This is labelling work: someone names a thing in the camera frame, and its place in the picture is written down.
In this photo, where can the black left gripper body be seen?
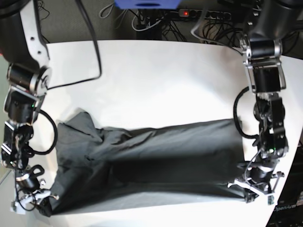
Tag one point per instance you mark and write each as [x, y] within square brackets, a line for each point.
[257, 176]

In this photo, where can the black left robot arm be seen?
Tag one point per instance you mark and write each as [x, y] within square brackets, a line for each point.
[262, 47]

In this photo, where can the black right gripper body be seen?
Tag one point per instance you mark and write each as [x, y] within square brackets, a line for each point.
[28, 201]

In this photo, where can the dark grey t-shirt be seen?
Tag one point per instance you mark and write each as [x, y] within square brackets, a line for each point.
[97, 166]

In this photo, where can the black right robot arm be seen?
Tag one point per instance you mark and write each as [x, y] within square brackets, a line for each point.
[28, 75]

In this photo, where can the black power strip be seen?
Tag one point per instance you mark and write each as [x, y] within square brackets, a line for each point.
[194, 13]

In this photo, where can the blue box overhead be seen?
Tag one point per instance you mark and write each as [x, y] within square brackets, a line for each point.
[147, 4]

